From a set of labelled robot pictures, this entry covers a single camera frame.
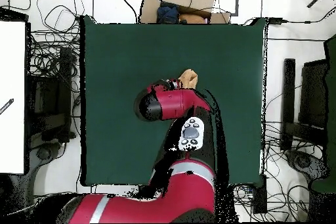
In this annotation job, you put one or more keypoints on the tan terry towel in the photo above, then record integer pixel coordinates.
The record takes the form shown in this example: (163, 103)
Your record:
(189, 76)

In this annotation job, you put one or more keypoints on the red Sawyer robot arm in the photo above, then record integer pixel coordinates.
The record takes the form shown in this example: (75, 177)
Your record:
(183, 195)

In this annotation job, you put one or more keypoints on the orange garment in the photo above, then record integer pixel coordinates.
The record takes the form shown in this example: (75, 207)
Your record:
(193, 19)

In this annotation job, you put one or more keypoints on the dark green table cloth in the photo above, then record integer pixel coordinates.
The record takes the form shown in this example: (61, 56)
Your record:
(118, 50)

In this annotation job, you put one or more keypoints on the dark blue garment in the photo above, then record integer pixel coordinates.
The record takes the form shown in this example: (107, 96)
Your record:
(168, 13)

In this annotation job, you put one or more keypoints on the black upright bar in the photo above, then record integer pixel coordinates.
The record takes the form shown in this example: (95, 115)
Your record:
(288, 90)

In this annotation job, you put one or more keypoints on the black power adapter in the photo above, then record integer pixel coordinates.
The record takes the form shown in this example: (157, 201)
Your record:
(275, 20)

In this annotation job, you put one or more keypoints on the black equipment stand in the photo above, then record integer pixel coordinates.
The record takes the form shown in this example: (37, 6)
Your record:
(52, 98)

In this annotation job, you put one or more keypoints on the black power strip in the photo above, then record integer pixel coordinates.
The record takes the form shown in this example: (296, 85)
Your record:
(260, 197)

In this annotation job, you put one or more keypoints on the green cloth covered furniture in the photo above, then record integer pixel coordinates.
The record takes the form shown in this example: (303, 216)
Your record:
(331, 103)

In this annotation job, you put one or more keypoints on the white panel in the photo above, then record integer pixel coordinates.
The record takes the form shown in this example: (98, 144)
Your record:
(11, 90)

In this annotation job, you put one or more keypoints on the black marker pen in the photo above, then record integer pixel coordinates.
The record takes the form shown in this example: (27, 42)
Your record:
(6, 106)

